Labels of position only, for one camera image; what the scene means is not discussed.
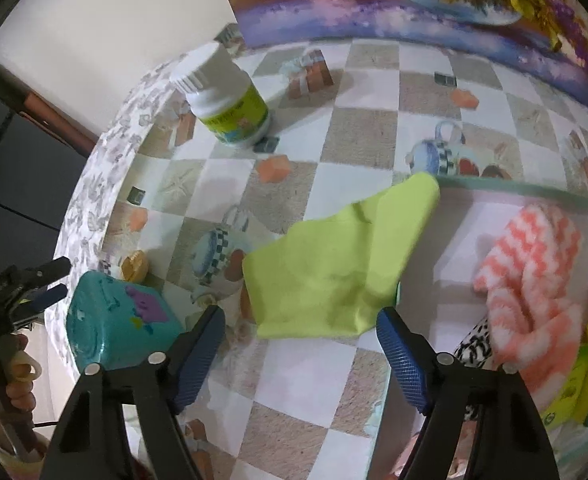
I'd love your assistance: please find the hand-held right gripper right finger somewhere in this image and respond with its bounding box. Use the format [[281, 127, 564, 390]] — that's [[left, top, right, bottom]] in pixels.
[[376, 308, 559, 480]]

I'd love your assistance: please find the brown wooden door frame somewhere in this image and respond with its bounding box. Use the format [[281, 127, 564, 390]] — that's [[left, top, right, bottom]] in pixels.
[[21, 92, 100, 148]]

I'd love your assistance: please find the white tray with teal rim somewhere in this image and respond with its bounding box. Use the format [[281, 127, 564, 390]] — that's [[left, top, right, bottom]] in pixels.
[[369, 175, 588, 480]]

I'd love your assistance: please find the flower painting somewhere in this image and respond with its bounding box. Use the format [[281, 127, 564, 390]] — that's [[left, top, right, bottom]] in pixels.
[[213, 0, 588, 116]]

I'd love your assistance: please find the white bottle with green label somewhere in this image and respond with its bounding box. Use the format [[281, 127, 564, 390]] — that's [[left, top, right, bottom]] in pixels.
[[170, 41, 271, 148]]

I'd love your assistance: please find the lime green cloth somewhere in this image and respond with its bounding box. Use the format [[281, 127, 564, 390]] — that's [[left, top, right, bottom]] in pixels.
[[242, 171, 442, 339]]

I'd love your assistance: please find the person's left hand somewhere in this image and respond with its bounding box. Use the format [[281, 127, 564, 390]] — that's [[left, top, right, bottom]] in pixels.
[[0, 334, 41, 412]]

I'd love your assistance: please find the dark door panel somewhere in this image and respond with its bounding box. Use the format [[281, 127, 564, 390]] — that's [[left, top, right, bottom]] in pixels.
[[0, 60, 90, 261]]

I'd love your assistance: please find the green cardboard box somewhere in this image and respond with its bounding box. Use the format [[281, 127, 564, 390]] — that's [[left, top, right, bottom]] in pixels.
[[541, 350, 588, 423]]

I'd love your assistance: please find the pink white striped fluffy cloth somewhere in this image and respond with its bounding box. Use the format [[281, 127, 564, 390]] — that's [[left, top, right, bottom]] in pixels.
[[474, 204, 584, 386]]

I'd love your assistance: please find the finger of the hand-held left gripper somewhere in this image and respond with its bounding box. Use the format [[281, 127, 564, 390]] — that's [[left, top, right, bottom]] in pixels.
[[21, 283, 68, 312], [21, 256, 73, 282]]

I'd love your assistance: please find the pale pink cup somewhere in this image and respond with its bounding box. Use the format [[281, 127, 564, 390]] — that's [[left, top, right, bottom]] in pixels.
[[0, 435, 50, 480]]

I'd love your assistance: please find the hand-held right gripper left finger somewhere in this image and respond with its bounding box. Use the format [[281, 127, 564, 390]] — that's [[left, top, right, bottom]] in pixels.
[[41, 305, 225, 480]]

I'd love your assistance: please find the leopard print cloth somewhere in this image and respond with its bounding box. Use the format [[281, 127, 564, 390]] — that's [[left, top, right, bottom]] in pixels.
[[452, 316, 497, 423]]

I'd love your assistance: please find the checked printed tablecloth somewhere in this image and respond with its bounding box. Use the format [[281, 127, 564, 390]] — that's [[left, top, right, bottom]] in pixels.
[[44, 35, 588, 480]]

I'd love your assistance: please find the teal plastic container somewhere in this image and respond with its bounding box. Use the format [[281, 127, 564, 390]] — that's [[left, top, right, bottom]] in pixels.
[[66, 271, 185, 372]]

